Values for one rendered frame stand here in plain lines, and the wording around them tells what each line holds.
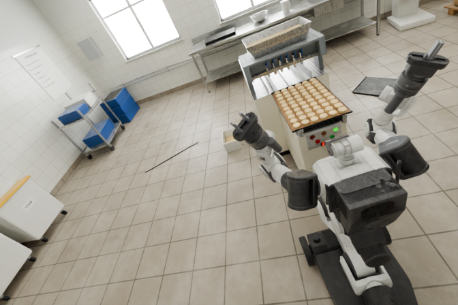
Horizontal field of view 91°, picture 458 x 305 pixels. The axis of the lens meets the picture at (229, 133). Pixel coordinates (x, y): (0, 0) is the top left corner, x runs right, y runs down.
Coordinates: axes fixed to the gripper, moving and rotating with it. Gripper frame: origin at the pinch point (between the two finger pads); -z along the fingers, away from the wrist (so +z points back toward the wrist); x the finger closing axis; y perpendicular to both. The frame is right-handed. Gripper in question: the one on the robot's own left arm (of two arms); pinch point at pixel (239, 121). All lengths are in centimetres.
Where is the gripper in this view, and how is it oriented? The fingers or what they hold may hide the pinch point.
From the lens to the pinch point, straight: 85.6
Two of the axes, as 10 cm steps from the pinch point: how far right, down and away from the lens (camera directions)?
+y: 6.1, 4.0, -6.8
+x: 5.8, -8.1, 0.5
